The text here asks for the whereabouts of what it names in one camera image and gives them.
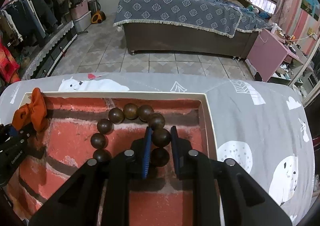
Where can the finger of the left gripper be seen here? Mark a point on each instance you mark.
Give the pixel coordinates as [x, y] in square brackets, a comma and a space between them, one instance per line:
[11, 136]

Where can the garment steamer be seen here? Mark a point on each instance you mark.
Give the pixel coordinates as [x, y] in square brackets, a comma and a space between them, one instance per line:
[99, 16]

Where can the blue patterned bed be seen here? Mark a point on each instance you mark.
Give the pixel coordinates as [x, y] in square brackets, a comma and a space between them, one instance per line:
[218, 27]

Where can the orange fabric scrunchie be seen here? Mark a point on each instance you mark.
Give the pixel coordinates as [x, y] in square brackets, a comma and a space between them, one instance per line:
[35, 113]

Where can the pink side table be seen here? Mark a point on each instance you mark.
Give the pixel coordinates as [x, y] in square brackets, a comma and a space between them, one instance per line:
[268, 53]

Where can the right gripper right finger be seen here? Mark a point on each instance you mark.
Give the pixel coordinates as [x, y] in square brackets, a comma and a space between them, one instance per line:
[223, 189]

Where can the white standing mirror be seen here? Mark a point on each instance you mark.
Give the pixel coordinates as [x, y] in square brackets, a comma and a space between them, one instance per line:
[315, 91]

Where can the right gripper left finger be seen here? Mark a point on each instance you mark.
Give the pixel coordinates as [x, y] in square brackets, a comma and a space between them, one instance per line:
[98, 191]

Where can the wall portrait photo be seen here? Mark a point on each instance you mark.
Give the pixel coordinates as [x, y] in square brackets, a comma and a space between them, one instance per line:
[311, 7]

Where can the grey polar bear bedsheet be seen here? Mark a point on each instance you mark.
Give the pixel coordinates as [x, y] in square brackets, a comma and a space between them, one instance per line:
[263, 126]

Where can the clothes rack with garments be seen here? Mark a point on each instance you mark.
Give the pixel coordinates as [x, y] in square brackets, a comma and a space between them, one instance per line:
[35, 35]

